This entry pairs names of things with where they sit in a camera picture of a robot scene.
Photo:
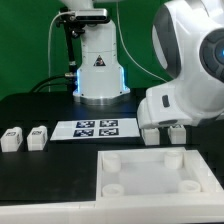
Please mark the grey mounted camera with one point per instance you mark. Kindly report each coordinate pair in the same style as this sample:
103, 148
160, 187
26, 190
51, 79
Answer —
92, 15

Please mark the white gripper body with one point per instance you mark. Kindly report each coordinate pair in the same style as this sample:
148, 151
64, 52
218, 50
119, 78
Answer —
159, 108

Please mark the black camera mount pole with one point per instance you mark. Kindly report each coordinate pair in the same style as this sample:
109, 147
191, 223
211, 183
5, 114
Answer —
70, 36

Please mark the white square tabletop tray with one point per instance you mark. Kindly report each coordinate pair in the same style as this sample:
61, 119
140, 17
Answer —
155, 171

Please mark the white U-shaped fence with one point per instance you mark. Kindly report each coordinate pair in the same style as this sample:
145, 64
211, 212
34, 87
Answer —
182, 208

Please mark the white sheet with markers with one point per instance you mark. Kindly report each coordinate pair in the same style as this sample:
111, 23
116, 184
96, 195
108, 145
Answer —
95, 129

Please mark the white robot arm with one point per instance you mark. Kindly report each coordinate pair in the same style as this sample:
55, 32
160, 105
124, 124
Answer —
188, 39

